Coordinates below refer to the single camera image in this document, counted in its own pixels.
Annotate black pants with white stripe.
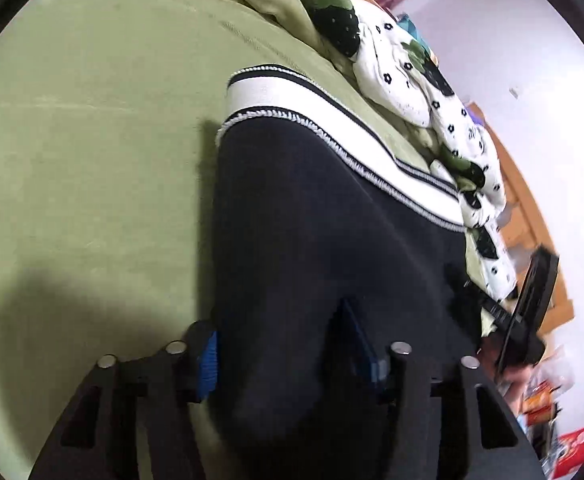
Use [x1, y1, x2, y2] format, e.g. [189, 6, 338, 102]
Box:
[211, 65, 492, 479]

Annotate person's hand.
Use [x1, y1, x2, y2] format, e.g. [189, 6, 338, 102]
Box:
[478, 333, 533, 404]

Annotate red and white package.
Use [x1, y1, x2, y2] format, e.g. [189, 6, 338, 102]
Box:
[554, 427, 584, 479]

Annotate green bed sheet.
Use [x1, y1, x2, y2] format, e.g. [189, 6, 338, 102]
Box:
[0, 0, 424, 479]

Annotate teal item on bed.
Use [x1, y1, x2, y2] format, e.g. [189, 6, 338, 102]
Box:
[396, 13, 438, 66]

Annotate white patterned duvet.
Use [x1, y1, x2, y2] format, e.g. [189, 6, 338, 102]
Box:
[241, 0, 516, 301]

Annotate wooden bed frame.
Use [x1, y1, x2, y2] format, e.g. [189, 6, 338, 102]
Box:
[354, 0, 576, 336]

